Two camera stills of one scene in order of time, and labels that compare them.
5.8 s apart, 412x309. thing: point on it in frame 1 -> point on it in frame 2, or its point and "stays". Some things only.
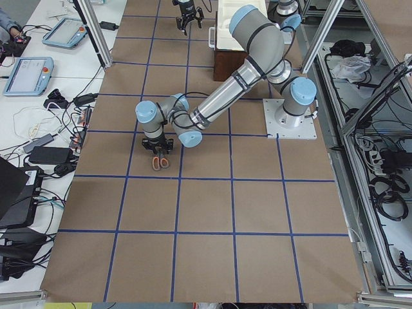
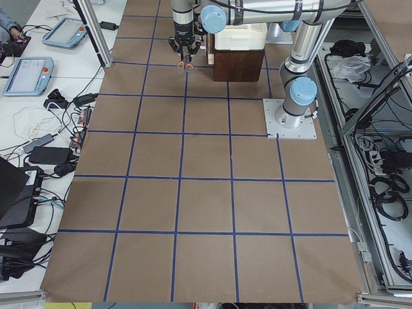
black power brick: [51, 154] stays
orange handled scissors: [159, 161] -> [183, 65]
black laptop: [20, 191] stays
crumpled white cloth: [351, 67] stays
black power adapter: [108, 26] stays
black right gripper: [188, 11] -> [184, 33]
